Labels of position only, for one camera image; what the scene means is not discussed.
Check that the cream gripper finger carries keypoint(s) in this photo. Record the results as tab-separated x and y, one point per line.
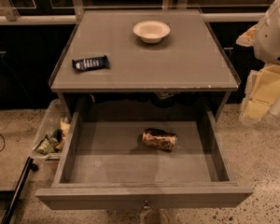
262	94
247	39

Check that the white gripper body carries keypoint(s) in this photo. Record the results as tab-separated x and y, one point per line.
272	38

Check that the orange crushed soda can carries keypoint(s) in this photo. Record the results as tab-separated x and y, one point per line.
159	139

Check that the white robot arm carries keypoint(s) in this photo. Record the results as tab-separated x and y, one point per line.
262	90

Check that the metal drawer pull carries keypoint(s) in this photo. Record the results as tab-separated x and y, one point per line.
146	206

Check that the grey open top drawer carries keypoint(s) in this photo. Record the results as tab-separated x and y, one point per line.
105	165

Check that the white paper bowl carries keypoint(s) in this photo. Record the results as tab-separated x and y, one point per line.
151	32

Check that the grey wooden cabinet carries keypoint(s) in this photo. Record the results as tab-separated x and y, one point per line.
188	59

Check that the dark blue snack bar wrapper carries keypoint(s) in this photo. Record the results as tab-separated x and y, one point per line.
90	64

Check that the yellow snack packet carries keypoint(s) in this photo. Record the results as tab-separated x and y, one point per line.
62	133

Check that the green snack packet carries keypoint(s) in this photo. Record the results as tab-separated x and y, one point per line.
47	145

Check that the clear plastic storage bin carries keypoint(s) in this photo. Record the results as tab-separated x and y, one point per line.
49	126

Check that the black metal bar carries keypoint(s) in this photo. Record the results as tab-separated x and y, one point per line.
28	167

